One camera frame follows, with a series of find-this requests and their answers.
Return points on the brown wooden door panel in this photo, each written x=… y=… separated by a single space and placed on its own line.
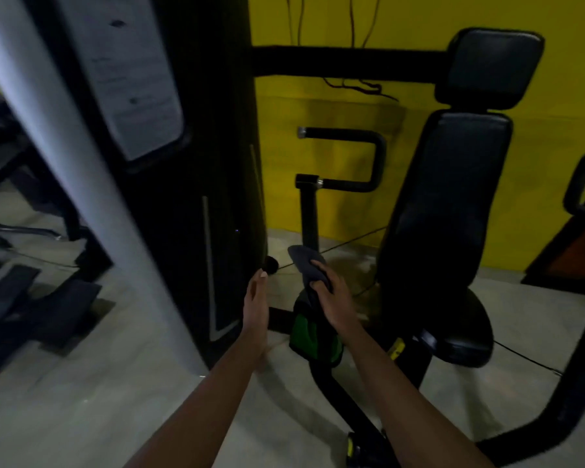
x=575 y=253

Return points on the person's left hand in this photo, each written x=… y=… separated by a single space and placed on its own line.
x=256 y=311

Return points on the dark grey green cloth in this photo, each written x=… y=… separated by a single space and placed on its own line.
x=312 y=336

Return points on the person's left forearm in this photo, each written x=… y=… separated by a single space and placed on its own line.
x=200 y=414

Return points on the pale instruction placard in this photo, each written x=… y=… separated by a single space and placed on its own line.
x=127 y=68

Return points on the person's right forearm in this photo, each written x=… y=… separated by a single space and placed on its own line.
x=414 y=414

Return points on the person's right hand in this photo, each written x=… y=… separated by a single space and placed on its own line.
x=339 y=307

